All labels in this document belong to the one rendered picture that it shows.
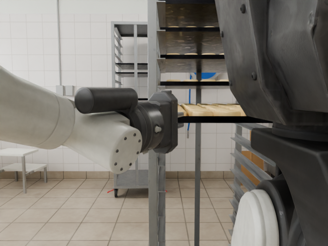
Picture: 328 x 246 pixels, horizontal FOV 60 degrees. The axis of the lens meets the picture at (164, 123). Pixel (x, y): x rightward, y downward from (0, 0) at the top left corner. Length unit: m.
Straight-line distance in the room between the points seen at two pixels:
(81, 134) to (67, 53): 3.51
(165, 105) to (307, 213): 0.32
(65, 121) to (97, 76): 3.44
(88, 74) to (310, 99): 3.61
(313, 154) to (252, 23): 0.12
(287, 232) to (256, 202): 0.04
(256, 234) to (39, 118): 0.25
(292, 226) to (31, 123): 0.27
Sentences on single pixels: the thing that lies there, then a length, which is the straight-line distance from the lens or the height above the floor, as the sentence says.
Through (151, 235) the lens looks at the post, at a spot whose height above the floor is 0.61.
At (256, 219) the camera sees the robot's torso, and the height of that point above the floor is 0.97.
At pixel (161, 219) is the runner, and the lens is 1.23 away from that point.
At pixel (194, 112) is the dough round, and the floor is 1.06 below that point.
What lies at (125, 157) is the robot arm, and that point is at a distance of 0.38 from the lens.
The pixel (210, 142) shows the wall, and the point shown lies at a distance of 3.76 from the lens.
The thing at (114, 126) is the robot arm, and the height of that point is 1.06.
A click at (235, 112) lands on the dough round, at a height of 1.06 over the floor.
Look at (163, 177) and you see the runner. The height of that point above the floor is 0.77.
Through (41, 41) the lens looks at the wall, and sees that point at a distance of 4.02.
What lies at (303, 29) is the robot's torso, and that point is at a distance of 0.21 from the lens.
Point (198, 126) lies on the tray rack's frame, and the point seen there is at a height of 0.92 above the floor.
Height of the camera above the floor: 1.10
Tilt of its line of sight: 6 degrees down
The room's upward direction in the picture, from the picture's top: straight up
